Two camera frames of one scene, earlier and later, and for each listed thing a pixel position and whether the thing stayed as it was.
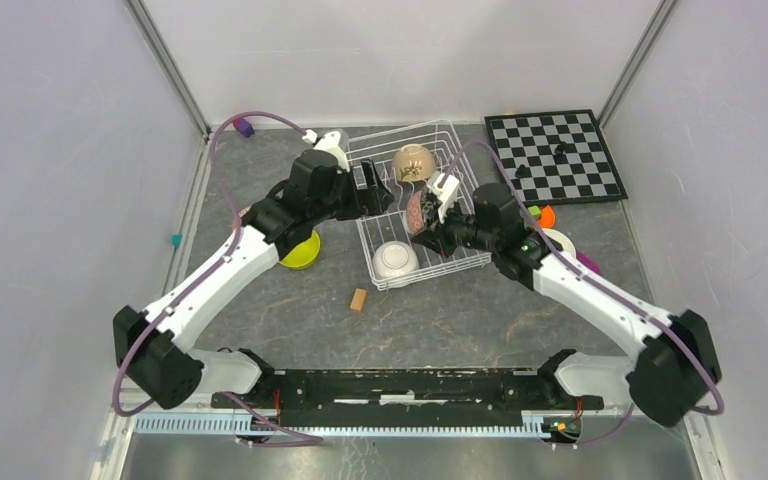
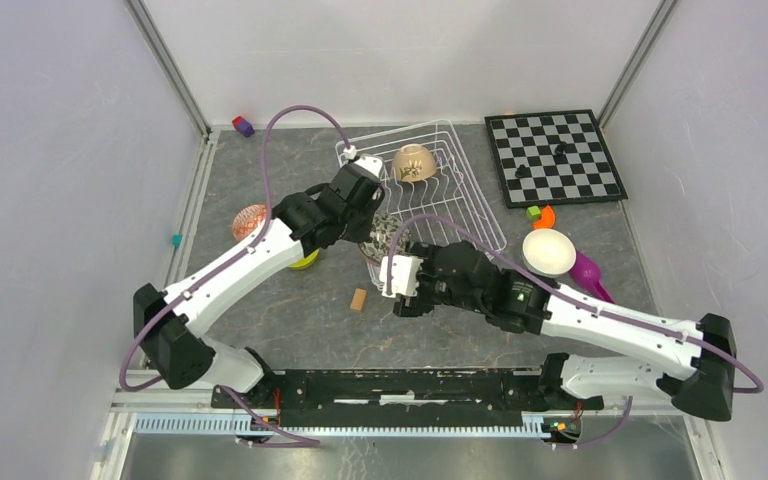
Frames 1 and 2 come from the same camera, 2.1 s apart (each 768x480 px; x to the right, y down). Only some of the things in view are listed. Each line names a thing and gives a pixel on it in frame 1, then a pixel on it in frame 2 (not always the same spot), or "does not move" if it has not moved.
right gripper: x=439 y=240 to x=420 y=304
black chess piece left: x=523 y=172 does not move
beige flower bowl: x=413 y=162 does not move
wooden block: x=358 y=299 does not move
